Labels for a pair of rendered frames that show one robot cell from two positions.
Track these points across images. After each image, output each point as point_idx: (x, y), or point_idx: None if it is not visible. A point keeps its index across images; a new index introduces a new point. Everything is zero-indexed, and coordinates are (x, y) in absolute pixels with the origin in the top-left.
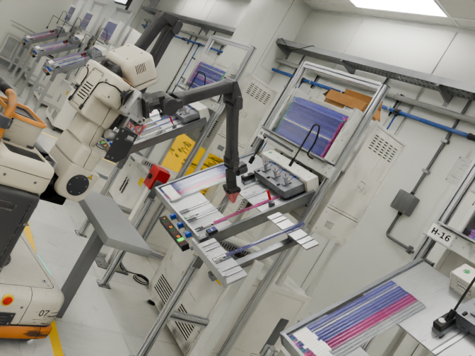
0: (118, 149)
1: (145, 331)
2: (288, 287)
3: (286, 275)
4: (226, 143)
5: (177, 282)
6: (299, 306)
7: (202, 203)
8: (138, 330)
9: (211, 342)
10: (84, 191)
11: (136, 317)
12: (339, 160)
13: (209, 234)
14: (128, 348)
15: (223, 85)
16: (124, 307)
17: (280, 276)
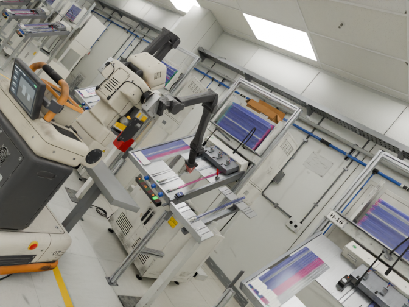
0: (128, 132)
1: (111, 255)
2: (212, 230)
3: None
4: (196, 133)
5: (136, 220)
6: (216, 242)
7: (167, 169)
8: (107, 255)
9: (173, 273)
10: (97, 161)
11: (104, 243)
12: (264, 153)
13: (178, 197)
14: (103, 271)
15: (209, 96)
16: (95, 236)
17: None
